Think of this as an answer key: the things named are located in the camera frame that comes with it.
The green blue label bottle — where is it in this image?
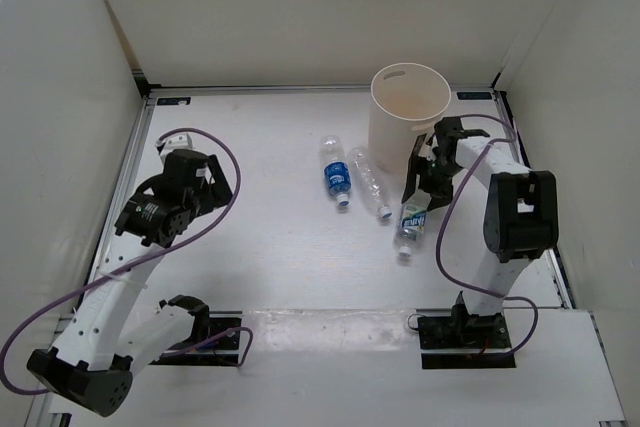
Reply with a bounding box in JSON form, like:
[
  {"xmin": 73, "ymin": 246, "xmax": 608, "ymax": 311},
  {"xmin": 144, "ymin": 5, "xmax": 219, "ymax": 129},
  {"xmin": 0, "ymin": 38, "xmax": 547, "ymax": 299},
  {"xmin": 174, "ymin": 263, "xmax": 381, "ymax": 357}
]
[{"xmin": 394, "ymin": 195, "xmax": 431, "ymax": 260}]

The cream plastic bin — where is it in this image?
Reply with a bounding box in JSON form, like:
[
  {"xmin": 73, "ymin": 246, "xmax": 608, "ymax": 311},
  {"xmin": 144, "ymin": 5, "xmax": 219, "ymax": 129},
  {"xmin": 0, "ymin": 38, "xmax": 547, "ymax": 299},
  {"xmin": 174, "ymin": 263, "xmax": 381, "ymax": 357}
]
[{"xmin": 368, "ymin": 63, "xmax": 452, "ymax": 176}]

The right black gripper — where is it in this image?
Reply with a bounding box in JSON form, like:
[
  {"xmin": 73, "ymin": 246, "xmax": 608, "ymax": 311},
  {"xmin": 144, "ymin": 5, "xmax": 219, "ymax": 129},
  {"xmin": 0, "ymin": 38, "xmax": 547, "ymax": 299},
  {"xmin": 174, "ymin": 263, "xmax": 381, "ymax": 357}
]
[{"xmin": 401, "ymin": 155, "xmax": 463, "ymax": 212}]

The blue label water bottle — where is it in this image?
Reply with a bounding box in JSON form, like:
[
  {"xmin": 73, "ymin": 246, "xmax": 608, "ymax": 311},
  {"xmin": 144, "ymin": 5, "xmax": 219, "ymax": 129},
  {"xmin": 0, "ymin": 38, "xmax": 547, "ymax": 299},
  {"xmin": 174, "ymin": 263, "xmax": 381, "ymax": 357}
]
[{"xmin": 319, "ymin": 135, "xmax": 351, "ymax": 208}]

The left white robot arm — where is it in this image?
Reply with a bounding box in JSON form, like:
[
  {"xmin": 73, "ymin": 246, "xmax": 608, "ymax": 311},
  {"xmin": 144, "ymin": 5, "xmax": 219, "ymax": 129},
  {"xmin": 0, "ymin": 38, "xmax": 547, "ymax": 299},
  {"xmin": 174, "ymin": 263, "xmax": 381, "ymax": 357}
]
[{"xmin": 27, "ymin": 149, "xmax": 232, "ymax": 417}]

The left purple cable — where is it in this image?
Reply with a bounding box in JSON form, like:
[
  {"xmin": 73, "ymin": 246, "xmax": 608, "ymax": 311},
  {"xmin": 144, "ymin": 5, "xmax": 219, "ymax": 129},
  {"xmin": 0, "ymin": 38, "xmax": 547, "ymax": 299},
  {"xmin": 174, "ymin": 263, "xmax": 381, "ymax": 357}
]
[{"xmin": 0, "ymin": 127, "xmax": 254, "ymax": 394}]

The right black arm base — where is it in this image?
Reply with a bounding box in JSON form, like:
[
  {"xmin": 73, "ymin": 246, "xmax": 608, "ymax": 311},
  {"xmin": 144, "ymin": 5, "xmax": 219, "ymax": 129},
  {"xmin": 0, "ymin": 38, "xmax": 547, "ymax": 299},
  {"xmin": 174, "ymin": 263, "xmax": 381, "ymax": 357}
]
[{"xmin": 406, "ymin": 306, "xmax": 516, "ymax": 370}]

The clear plastic bottle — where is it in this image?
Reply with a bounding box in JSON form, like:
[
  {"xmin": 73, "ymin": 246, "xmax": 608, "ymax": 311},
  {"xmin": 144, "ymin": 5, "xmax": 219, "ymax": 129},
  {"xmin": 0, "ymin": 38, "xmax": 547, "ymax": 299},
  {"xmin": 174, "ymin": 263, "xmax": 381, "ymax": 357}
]
[{"xmin": 347, "ymin": 147, "xmax": 392, "ymax": 222}]

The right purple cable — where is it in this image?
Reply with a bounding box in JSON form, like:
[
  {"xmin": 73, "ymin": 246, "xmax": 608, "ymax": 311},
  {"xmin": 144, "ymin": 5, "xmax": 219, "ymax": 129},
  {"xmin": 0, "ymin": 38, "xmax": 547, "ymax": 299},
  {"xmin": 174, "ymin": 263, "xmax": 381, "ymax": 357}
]
[{"xmin": 433, "ymin": 114, "xmax": 541, "ymax": 361}]

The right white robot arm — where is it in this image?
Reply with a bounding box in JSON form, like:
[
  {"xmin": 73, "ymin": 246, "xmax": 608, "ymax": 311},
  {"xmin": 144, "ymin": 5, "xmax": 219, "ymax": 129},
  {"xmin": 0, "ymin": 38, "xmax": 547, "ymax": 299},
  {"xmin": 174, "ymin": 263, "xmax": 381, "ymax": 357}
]
[{"xmin": 403, "ymin": 117, "xmax": 559, "ymax": 347}]

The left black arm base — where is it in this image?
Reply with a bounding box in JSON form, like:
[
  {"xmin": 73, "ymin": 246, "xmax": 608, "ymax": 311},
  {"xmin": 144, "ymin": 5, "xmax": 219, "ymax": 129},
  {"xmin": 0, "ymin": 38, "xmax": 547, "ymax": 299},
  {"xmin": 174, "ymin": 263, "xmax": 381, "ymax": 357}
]
[{"xmin": 152, "ymin": 311, "xmax": 254, "ymax": 368}]

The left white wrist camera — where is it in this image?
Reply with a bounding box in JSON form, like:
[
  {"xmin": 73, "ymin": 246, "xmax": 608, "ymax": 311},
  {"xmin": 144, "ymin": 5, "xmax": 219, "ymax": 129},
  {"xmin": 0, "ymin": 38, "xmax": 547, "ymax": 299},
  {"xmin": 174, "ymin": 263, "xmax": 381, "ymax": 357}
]
[{"xmin": 155, "ymin": 132, "xmax": 193, "ymax": 157}]

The purple cable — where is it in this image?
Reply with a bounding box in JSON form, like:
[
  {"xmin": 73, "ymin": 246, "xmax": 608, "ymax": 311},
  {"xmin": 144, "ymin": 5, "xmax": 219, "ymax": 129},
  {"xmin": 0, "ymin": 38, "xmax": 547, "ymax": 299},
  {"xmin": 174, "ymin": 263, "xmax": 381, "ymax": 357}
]
[
  {"xmin": 433, "ymin": 114, "xmax": 541, "ymax": 361},
  {"xmin": 0, "ymin": 127, "xmax": 254, "ymax": 394}
]

